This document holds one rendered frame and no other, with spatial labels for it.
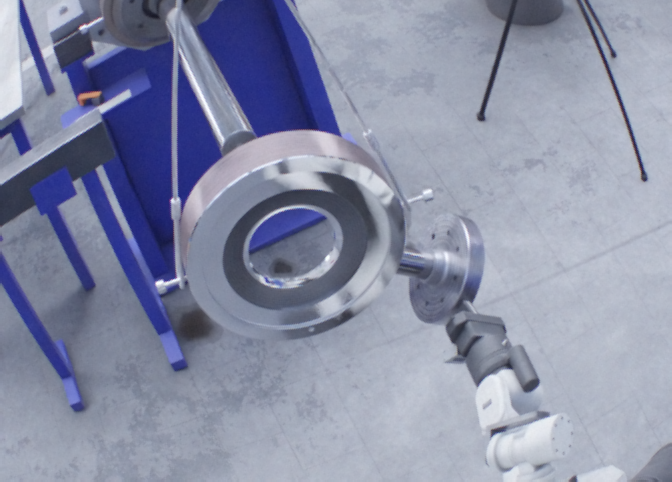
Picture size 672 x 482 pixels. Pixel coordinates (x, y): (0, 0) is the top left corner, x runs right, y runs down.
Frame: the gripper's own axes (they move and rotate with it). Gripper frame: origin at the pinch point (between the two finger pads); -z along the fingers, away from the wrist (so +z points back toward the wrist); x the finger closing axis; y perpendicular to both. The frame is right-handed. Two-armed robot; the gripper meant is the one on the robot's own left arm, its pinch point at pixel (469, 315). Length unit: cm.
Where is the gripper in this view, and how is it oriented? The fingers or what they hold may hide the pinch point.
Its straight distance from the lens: 198.6
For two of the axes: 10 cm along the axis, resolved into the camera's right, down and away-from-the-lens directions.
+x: -8.7, -1.9, -4.5
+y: -4.1, 7.9, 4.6
